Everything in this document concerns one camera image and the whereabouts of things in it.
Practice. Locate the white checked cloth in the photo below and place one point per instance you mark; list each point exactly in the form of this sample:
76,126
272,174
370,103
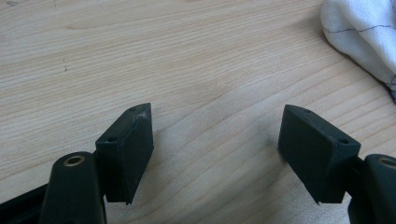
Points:
364,34

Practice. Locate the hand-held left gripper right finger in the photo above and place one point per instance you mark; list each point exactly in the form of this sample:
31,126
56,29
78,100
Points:
314,155

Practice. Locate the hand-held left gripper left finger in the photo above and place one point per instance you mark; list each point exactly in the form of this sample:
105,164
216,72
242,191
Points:
127,158

